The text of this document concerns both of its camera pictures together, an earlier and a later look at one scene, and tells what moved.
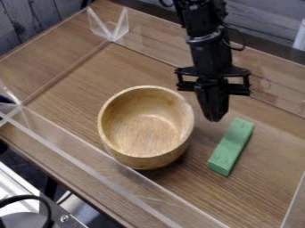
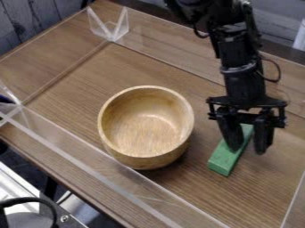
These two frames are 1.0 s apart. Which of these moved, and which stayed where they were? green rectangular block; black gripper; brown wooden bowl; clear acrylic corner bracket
Moved: black gripper
Stayed: green rectangular block; clear acrylic corner bracket; brown wooden bowl
